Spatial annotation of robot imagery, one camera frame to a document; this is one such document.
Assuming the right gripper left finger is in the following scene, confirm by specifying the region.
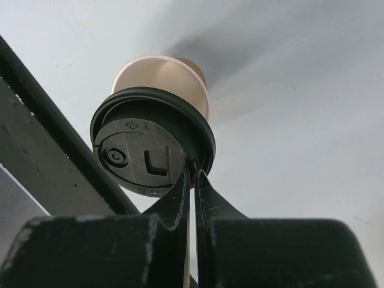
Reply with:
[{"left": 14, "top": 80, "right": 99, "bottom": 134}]
[{"left": 1, "top": 170, "right": 190, "bottom": 287}]

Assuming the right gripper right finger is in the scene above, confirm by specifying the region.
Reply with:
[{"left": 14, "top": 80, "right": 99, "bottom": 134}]
[{"left": 194, "top": 170, "right": 377, "bottom": 287}]

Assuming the black plastic cup lid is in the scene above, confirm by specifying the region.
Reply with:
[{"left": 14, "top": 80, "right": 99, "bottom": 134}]
[{"left": 90, "top": 87, "right": 216, "bottom": 197}]

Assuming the brown paper coffee cup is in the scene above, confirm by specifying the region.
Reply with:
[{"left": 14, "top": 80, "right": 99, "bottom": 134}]
[{"left": 112, "top": 55, "right": 209, "bottom": 119}]

